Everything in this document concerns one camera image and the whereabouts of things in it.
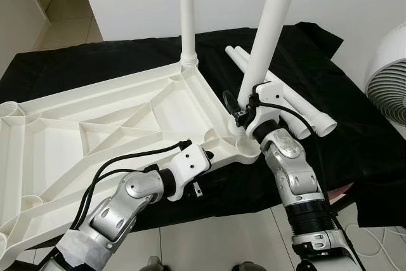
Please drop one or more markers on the white plastic table top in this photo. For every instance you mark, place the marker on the white plastic table top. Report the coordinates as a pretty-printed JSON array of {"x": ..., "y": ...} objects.
[{"x": 63, "y": 150}]

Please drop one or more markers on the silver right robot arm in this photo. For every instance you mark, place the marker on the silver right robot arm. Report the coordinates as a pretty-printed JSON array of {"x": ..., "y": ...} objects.
[{"x": 292, "y": 163}]

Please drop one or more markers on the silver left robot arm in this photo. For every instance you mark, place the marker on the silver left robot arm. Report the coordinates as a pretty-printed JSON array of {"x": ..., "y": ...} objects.
[{"x": 120, "y": 207}]

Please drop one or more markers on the black cloth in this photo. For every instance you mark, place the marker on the black cloth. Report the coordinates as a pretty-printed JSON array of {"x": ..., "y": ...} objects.
[{"x": 222, "y": 188}]

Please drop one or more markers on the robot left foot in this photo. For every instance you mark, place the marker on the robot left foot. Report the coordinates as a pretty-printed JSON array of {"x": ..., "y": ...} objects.
[{"x": 152, "y": 264}]

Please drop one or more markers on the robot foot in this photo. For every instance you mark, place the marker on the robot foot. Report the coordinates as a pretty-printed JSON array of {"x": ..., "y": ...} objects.
[
  {"x": 152, "y": 264},
  {"x": 248, "y": 266}
]

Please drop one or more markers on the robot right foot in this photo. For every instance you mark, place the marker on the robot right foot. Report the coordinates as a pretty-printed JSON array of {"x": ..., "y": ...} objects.
[{"x": 248, "y": 266}]

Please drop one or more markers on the pink plastic stool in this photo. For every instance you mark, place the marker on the pink plastic stool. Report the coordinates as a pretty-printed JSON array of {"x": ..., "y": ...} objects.
[{"x": 342, "y": 188}]

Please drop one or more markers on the white round fan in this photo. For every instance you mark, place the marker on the white round fan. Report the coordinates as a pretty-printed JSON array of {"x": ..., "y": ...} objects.
[{"x": 390, "y": 87}]

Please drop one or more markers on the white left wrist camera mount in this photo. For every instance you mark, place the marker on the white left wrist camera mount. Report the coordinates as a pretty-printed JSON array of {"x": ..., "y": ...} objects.
[{"x": 190, "y": 160}]

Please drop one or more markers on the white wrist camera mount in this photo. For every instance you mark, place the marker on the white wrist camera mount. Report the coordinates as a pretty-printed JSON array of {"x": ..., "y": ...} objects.
[
  {"x": 269, "y": 93},
  {"x": 190, "y": 160}
]

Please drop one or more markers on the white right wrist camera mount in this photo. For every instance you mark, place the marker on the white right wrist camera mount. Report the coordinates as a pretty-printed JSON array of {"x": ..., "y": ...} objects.
[{"x": 269, "y": 93}]

